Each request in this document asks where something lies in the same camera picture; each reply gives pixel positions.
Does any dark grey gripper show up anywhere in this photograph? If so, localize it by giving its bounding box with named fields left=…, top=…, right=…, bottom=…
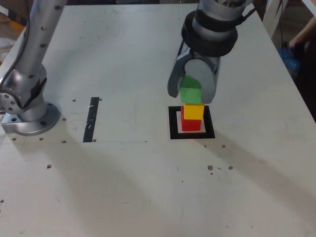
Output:
left=166, top=41, right=221, bottom=104

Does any green cube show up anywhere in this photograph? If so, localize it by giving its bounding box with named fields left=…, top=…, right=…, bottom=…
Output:
left=179, top=75, right=202, bottom=104

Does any yellow cube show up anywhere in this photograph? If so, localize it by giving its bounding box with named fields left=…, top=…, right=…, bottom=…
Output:
left=183, top=103, right=205, bottom=120

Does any red cube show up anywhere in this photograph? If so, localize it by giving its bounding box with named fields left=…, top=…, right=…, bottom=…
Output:
left=181, top=106, right=202, bottom=131

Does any black tape square outline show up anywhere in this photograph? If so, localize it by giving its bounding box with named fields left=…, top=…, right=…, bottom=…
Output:
left=168, top=105, right=216, bottom=140

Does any blue bag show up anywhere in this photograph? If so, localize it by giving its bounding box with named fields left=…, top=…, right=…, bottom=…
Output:
left=277, top=45, right=301, bottom=72

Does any black tape strip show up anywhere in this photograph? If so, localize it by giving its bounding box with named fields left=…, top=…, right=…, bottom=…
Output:
left=82, top=97, right=100, bottom=143

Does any person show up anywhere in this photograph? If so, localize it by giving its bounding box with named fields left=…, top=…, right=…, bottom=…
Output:
left=288, top=16, right=316, bottom=121

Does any white bar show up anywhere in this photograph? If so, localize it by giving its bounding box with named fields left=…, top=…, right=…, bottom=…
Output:
left=301, top=0, right=316, bottom=15

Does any brown cardboard box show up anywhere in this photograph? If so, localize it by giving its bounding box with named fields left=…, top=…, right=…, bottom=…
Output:
left=0, top=9, right=29, bottom=34

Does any white frame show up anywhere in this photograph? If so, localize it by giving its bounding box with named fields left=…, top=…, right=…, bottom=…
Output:
left=262, top=0, right=289, bottom=39

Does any thin dark hanging cable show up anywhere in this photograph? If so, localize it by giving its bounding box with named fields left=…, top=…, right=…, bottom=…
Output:
left=278, top=0, right=285, bottom=47

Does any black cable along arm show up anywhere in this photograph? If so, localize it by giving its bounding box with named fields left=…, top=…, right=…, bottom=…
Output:
left=0, top=0, right=35, bottom=87

